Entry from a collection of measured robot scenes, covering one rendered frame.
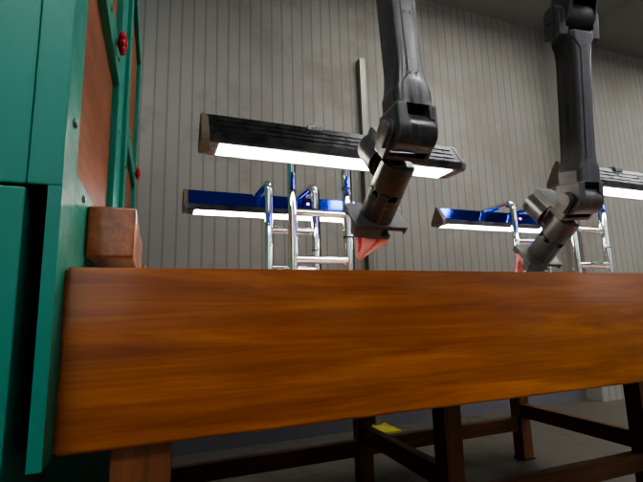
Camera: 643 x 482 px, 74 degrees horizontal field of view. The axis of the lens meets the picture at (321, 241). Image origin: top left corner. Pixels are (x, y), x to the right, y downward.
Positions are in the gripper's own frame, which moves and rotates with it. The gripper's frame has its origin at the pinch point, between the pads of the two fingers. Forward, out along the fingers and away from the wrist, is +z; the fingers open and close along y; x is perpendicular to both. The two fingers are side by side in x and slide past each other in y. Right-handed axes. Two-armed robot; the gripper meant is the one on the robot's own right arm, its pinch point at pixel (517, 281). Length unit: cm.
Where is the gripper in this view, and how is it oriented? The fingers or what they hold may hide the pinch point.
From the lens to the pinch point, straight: 115.1
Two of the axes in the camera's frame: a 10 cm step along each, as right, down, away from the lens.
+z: -2.8, 7.5, 6.0
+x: 2.6, 6.6, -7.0
